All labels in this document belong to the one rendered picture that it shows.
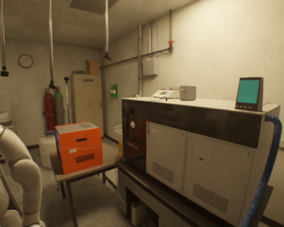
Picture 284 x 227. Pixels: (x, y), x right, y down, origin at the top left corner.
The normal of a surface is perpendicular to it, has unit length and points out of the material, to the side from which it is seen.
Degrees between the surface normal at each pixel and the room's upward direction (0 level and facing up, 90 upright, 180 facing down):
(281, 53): 90
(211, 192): 90
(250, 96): 80
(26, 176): 95
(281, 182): 90
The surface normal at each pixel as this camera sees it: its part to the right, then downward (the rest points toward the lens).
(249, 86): -0.81, -0.07
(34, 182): 0.79, 0.32
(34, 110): 0.62, 0.13
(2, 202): 0.85, 0.08
